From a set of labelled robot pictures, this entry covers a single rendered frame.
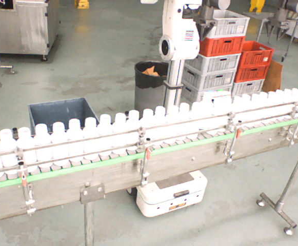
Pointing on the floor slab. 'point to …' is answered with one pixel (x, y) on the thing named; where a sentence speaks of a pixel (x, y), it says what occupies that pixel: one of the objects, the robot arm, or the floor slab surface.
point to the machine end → (24, 27)
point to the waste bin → (149, 85)
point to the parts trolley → (272, 33)
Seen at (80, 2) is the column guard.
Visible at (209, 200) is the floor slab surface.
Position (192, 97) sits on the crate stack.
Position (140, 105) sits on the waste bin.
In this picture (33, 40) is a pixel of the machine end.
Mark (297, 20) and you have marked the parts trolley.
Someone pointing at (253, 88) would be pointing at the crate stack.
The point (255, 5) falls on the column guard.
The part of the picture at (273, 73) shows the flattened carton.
